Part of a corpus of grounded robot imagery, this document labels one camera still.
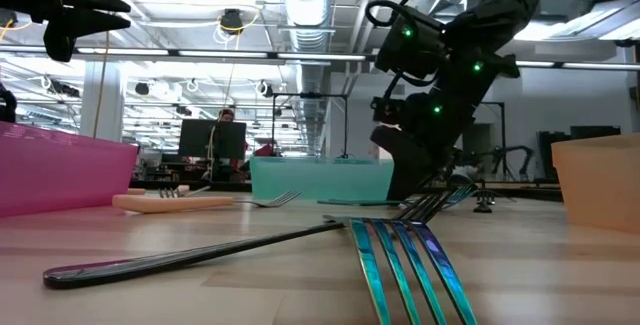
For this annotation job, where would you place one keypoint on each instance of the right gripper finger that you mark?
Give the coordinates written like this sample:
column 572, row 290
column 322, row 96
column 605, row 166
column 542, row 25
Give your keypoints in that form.
column 415, row 170

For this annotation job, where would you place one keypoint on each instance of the black metal fork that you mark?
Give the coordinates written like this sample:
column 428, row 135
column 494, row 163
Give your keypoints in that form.
column 150, row 260

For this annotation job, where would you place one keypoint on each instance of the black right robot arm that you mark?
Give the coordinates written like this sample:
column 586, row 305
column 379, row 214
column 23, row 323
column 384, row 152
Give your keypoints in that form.
column 500, row 5

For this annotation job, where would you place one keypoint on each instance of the black background robot arm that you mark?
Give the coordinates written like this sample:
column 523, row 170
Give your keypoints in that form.
column 520, row 152

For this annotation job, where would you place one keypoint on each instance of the person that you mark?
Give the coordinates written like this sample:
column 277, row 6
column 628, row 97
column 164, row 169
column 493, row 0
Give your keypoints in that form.
column 465, row 175
column 226, row 115

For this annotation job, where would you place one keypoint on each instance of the teal translucent plastic bin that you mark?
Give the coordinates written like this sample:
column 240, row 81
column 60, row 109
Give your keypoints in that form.
column 320, row 177

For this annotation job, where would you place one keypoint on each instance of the black background monitors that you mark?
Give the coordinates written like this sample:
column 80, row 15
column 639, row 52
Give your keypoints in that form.
column 545, row 155

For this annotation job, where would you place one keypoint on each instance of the red translucent plastic bin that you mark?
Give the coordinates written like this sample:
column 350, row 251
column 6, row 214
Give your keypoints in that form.
column 60, row 165

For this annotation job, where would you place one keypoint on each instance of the black beam with light strips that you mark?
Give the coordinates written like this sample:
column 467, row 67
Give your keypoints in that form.
column 225, row 54

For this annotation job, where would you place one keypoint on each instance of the red bag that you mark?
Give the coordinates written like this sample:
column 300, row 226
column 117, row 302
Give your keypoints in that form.
column 264, row 151

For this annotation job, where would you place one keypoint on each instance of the orange translucent plastic bin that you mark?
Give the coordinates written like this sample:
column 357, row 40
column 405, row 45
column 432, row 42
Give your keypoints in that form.
column 600, row 180

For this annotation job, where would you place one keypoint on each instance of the black computer monitor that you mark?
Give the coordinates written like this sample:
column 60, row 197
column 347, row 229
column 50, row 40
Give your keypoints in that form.
column 200, row 137

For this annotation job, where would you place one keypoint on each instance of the black frame stand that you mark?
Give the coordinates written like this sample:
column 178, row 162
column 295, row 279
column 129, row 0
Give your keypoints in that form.
column 502, row 130
column 346, row 125

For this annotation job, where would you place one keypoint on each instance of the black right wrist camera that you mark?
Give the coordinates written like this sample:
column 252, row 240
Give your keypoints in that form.
column 386, row 111

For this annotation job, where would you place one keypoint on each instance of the black hanging camera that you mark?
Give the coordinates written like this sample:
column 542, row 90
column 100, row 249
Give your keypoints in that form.
column 231, row 21

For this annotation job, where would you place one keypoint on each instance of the silver upright air duct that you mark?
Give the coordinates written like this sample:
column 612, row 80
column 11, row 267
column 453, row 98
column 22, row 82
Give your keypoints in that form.
column 306, row 10

